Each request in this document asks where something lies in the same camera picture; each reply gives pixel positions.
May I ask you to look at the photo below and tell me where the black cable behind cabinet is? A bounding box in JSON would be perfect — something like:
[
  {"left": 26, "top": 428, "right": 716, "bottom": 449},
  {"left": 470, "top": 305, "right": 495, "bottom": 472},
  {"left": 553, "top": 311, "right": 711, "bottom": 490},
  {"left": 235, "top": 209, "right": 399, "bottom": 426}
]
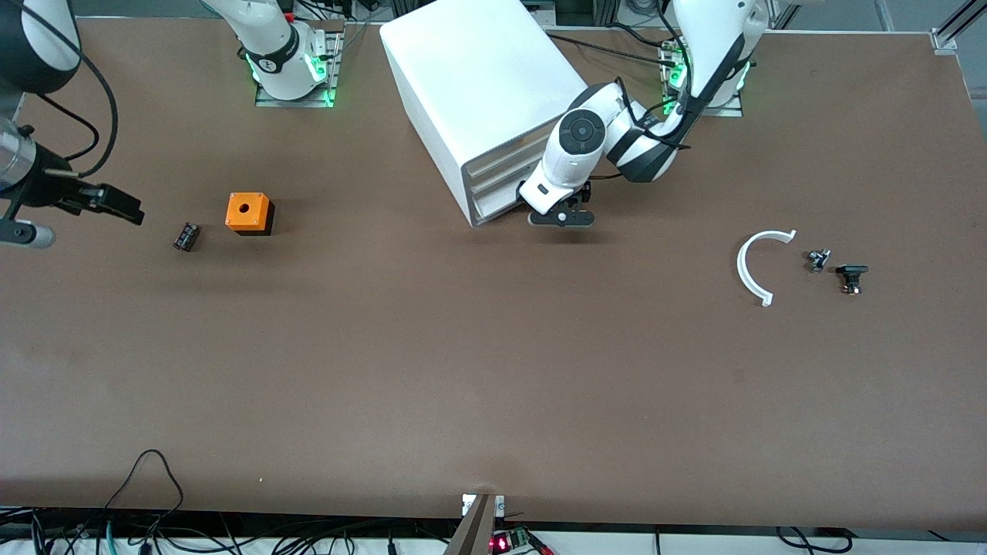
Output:
[{"left": 540, "top": 22, "right": 683, "bottom": 66}]

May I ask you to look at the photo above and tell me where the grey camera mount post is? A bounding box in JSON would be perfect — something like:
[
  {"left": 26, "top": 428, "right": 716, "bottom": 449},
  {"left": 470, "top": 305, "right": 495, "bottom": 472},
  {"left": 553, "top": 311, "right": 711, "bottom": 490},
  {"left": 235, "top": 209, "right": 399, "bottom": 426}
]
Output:
[{"left": 443, "top": 493, "right": 507, "bottom": 555}]

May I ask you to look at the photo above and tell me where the black looped cable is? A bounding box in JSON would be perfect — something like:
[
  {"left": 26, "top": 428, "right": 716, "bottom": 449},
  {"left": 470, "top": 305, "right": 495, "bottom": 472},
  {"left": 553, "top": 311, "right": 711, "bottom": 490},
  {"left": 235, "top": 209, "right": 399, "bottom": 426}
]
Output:
[{"left": 103, "top": 449, "right": 186, "bottom": 555}]

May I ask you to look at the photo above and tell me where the white drawer cabinet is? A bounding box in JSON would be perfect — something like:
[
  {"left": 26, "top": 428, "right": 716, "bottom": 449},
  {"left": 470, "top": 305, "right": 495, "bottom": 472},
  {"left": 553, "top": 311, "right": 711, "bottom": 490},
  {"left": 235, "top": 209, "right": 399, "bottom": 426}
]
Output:
[{"left": 379, "top": 0, "right": 591, "bottom": 228}]

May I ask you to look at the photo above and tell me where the aluminium profile bracket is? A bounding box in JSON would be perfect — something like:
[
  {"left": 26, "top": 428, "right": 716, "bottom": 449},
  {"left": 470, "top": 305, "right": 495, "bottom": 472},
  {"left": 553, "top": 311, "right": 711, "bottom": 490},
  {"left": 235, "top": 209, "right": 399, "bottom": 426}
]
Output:
[{"left": 931, "top": 0, "right": 987, "bottom": 55}]

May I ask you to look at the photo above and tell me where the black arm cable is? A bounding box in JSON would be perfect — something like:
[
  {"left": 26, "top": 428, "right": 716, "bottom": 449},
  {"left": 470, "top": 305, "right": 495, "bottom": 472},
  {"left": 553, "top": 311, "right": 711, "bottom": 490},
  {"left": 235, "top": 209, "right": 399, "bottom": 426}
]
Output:
[
  {"left": 23, "top": 8, "right": 120, "bottom": 182},
  {"left": 615, "top": 0, "right": 695, "bottom": 149}
]

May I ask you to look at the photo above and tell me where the black switch part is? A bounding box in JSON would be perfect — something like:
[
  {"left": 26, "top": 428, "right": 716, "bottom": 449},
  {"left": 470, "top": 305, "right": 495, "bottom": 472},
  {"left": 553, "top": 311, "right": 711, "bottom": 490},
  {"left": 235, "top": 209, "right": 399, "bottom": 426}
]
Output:
[{"left": 836, "top": 264, "right": 870, "bottom": 297}]

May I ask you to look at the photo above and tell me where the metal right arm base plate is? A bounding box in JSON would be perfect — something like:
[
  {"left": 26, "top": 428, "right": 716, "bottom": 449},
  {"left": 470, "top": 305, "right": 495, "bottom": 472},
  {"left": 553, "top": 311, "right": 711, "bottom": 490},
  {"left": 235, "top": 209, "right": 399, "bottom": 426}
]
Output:
[{"left": 254, "top": 31, "right": 344, "bottom": 109}]

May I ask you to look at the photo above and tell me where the black cable at table edge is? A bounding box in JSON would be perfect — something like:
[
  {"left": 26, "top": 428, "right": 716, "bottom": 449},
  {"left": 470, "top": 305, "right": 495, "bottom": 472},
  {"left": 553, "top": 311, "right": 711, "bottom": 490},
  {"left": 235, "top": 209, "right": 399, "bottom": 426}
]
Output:
[{"left": 775, "top": 526, "right": 857, "bottom": 554}]

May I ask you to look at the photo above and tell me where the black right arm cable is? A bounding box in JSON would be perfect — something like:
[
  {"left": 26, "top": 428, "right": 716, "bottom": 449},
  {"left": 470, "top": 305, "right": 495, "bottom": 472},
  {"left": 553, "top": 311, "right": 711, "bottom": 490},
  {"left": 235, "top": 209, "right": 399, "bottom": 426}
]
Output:
[{"left": 23, "top": 8, "right": 120, "bottom": 182}]

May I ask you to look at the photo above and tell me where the circuit board with red light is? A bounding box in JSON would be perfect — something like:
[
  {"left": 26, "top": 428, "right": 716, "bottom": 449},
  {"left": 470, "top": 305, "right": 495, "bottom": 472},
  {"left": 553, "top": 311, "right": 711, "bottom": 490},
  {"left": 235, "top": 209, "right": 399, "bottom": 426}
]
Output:
[{"left": 489, "top": 527, "right": 552, "bottom": 555}]

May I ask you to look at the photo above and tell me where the white curved plastic arc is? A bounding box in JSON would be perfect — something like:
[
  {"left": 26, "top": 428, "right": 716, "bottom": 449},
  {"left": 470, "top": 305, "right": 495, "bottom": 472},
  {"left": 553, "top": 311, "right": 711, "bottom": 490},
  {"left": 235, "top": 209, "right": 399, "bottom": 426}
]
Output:
[{"left": 736, "top": 229, "right": 798, "bottom": 308}]

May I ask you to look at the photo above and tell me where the white plastic drawer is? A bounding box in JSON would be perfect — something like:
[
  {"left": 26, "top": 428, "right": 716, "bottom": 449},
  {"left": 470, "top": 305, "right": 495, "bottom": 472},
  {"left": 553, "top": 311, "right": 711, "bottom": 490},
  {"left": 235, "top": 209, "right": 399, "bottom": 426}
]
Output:
[
  {"left": 468, "top": 158, "right": 544, "bottom": 197},
  {"left": 472, "top": 185, "right": 527, "bottom": 219},
  {"left": 464, "top": 127, "right": 560, "bottom": 177}
]

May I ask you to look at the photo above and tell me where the orange button box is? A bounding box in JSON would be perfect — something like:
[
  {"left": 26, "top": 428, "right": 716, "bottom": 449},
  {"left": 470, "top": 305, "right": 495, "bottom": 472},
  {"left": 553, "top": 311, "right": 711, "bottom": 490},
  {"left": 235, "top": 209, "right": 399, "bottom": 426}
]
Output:
[{"left": 225, "top": 192, "right": 276, "bottom": 237}]

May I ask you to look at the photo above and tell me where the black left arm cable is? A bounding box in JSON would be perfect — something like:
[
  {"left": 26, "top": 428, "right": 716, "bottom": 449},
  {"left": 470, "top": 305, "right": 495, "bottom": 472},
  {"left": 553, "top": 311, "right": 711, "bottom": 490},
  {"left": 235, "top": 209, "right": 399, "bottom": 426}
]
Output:
[{"left": 615, "top": 0, "right": 695, "bottom": 149}]

